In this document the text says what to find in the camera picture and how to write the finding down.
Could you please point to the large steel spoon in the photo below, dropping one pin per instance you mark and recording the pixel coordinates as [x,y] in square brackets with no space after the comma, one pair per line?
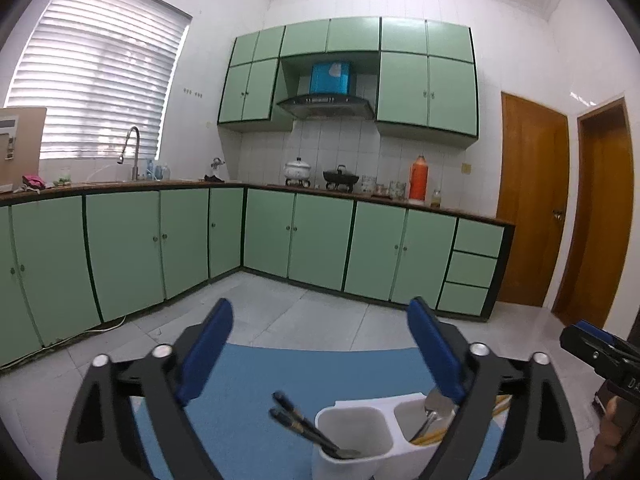
[439,402]

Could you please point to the small glass jar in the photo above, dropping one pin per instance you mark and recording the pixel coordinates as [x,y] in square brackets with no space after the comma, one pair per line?
[382,190]

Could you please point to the green lower kitchen cabinets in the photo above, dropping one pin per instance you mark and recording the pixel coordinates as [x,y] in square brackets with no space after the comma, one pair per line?
[320,240]

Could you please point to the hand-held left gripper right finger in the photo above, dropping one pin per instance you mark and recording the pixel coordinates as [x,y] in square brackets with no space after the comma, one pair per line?
[435,352]

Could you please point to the wooden chopstick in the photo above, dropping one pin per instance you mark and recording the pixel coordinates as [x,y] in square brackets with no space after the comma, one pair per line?
[432,434]
[504,407]

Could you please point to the clear bottles by sink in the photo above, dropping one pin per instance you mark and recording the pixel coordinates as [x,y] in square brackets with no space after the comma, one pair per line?
[157,170]

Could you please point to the patterned glass jar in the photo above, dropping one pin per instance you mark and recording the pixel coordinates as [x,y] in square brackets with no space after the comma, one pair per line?
[397,190]

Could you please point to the silver kettle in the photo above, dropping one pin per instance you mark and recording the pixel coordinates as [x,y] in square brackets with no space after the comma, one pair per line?
[216,170]

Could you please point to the pink cloth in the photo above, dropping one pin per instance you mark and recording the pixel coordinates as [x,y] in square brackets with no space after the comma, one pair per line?
[32,181]

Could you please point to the white window blind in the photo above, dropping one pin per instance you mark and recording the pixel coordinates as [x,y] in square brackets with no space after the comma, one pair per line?
[100,70]

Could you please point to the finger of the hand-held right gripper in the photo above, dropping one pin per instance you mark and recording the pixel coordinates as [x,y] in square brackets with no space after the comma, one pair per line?
[582,347]
[592,331]

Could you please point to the wooden door with frame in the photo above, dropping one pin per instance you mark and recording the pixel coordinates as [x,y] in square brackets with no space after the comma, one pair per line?
[600,220]

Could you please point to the black wok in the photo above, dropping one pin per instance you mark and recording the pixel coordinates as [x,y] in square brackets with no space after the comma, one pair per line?
[341,177]

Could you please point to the blue table mat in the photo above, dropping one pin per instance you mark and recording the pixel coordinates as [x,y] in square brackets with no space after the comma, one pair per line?
[260,372]

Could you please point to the person's right hand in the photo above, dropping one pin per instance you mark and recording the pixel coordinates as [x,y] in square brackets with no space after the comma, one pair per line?
[609,435]

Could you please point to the steel range hood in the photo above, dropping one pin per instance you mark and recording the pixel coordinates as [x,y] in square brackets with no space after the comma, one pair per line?
[325,107]

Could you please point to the green kitchen cabinets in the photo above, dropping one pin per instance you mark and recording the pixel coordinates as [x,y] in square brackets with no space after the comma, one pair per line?
[425,90]
[320,240]

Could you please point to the green upper kitchen cabinets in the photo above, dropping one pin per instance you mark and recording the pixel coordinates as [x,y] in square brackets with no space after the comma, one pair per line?
[425,90]

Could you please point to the black chopstick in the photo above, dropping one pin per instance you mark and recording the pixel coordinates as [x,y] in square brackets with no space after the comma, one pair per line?
[295,430]
[300,417]

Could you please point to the blue box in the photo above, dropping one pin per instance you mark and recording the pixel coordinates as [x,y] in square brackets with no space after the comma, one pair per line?
[330,79]

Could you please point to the wall socket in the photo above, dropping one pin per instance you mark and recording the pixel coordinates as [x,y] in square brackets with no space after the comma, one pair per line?
[467,168]

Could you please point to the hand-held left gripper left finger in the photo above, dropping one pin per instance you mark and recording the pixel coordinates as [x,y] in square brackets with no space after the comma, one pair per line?
[205,357]

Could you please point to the white plastic utensil holder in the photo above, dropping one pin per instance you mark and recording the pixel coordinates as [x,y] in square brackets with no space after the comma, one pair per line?
[355,430]

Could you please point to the steel kitchen faucet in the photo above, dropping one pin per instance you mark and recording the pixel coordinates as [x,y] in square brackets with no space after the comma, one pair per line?
[134,150]

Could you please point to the small green item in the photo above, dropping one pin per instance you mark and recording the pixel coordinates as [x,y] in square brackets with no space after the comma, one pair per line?
[63,180]

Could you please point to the orange thermos flask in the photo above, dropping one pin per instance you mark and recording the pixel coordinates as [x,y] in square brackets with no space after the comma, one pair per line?
[419,180]

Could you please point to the cardboard box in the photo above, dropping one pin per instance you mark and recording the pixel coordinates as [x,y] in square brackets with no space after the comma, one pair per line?
[27,150]

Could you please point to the white cooking pot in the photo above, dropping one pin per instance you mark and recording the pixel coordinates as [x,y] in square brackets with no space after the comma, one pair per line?
[297,170]

